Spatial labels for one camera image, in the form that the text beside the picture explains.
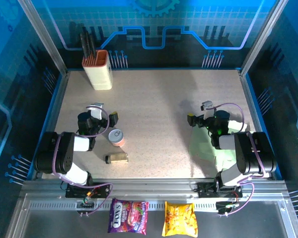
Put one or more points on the green paper box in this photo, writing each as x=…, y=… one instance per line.
x=201, y=146

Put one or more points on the glass jar with black lid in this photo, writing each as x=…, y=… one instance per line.
x=118, y=158

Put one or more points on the yellow snack bag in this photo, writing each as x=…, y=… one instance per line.
x=180, y=219

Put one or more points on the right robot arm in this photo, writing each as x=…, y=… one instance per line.
x=248, y=153

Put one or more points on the aluminium table rail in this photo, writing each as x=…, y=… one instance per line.
x=151, y=188

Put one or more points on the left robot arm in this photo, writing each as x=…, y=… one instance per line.
x=64, y=151

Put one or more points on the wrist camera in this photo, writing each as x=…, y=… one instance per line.
x=208, y=111
x=96, y=114

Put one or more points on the aluminium upright post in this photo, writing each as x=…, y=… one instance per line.
x=263, y=37
x=43, y=37

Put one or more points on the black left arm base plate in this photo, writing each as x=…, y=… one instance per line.
x=101, y=191

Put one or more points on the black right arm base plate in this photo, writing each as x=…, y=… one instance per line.
x=206, y=191

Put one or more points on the pink can with pull tab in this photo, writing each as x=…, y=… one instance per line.
x=115, y=136

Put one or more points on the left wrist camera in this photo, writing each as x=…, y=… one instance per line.
x=96, y=114

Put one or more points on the cream knife block orange top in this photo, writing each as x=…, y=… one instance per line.
x=100, y=74

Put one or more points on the side rail with blue trim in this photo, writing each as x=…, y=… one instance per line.
x=250, y=99
x=57, y=99

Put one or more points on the purple candy bag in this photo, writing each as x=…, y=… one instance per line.
x=126, y=215

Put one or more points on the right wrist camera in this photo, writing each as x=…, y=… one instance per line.
x=208, y=111

